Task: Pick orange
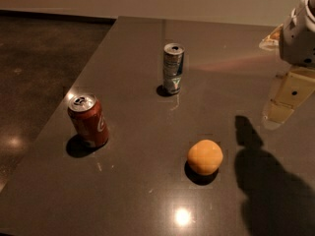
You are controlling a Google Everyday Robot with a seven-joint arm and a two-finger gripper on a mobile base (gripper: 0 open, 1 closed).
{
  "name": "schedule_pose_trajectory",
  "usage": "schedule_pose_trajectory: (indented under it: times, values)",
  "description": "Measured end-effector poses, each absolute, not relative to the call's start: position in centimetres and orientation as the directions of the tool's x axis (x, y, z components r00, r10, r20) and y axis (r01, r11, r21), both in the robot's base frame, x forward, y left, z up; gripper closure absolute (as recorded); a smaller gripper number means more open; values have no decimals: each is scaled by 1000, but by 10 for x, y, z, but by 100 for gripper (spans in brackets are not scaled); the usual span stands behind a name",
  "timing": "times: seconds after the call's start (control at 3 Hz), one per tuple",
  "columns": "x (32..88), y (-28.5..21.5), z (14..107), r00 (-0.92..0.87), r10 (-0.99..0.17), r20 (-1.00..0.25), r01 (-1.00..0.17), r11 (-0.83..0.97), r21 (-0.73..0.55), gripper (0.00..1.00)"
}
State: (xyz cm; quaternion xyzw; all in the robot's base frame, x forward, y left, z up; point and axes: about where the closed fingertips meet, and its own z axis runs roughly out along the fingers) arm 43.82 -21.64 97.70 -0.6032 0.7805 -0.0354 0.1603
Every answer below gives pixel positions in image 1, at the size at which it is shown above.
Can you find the red cola can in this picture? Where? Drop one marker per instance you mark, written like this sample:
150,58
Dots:
86,114

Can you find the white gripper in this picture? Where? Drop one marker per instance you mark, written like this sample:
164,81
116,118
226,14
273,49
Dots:
297,42

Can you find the silver energy drink can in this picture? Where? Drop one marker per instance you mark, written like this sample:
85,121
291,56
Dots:
173,59

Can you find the orange fruit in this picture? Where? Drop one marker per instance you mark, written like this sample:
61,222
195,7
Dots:
205,157

